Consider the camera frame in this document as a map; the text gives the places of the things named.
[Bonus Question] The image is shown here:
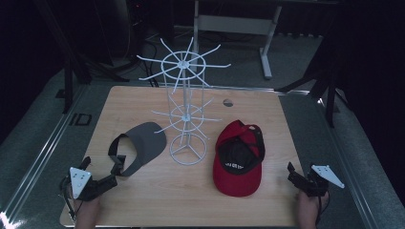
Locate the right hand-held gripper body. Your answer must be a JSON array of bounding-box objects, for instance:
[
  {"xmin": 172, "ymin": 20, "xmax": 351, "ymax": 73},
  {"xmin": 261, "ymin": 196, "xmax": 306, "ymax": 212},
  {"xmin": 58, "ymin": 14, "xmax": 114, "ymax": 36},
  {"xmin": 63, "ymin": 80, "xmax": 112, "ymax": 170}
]
[{"xmin": 297, "ymin": 164, "xmax": 346, "ymax": 198}]

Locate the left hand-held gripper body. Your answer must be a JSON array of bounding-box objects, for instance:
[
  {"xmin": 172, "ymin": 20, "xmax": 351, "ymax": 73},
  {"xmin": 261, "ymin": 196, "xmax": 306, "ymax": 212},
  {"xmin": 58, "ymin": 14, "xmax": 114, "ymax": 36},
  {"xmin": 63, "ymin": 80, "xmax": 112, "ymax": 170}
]
[{"xmin": 59, "ymin": 166, "xmax": 118, "ymax": 202}]

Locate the grey sun visor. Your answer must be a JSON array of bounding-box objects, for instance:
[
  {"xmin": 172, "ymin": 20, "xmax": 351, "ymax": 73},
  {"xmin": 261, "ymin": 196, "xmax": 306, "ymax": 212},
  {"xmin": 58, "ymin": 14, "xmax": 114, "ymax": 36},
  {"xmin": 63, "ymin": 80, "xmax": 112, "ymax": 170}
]
[{"xmin": 107, "ymin": 121, "xmax": 168, "ymax": 177}]

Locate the red baseball cap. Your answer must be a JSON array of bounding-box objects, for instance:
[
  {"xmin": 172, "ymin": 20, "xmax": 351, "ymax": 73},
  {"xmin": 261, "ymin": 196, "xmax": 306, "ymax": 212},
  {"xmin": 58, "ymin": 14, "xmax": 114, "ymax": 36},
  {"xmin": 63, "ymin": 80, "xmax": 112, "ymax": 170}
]
[{"xmin": 212, "ymin": 119, "xmax": 266, "ymax": 198}]

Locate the white wire hat rack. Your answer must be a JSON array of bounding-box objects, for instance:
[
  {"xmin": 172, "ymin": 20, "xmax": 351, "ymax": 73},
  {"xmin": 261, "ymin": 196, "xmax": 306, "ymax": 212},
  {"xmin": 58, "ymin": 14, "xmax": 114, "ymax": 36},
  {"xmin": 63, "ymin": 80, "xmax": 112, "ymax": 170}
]
[{"xmin": 137, "ymin": 36, "xmax": 232, "ymax": 167}]

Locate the person's left hand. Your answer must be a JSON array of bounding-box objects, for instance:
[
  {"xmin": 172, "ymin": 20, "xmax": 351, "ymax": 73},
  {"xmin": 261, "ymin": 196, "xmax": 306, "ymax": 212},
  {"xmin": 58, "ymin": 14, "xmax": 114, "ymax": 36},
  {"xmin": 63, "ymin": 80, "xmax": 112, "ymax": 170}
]
[{"xmin": 72, "ymin": 194, "xmax": 103, "ymax": 229}]

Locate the person's right hand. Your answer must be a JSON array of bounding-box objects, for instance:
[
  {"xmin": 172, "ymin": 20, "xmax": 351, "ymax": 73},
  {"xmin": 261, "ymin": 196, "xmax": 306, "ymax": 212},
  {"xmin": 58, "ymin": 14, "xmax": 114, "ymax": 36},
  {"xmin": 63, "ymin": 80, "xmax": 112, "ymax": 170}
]
[{"xmin": 294, "ymin": 190, "xmax": 330, "ymax": 229}]

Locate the black tripod stand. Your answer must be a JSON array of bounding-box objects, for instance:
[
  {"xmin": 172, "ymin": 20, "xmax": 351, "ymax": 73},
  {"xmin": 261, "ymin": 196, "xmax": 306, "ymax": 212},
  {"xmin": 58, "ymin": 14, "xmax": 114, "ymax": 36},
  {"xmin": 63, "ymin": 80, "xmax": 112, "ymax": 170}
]
[
  {"xmin": 32, "ymin": 0, "xmax": 130, "ymax": 115},
  {"xmin": 274, "ymin": 30, "xmax": 352, "ymax": 129}
]

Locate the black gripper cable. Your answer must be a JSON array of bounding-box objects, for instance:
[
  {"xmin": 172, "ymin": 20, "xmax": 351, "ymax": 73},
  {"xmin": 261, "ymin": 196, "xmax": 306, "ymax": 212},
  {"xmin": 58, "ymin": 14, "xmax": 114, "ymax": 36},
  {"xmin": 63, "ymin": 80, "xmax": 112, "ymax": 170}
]
[
  {"xmin": 314, "ymin": 190, "xmax": 331, "ymax": 225},
  {"xmin": 58, "ymin": 177, "xmax": 79, "ymax": 223}
]

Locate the metal floor rail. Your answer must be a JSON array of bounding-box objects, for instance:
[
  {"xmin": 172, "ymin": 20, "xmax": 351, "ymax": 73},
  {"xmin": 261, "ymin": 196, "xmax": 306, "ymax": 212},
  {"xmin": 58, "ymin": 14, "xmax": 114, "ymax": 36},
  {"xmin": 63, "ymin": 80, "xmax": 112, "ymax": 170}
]
[
  {"xmin": 276, "ymin": 90, "xmax": 383, "ymax": 229},
  {"xmin": 0, "ymin": 85, "xmax": 89, "ymax": 225}
]

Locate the white metal desk frame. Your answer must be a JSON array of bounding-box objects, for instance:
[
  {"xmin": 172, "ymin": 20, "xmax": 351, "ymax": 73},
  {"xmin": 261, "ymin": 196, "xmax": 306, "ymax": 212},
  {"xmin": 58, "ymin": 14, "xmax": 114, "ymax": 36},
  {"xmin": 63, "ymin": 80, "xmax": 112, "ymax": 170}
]
[{"xmin": 192, "ymin": 0, "xmax": 284, "ymax": 80}]

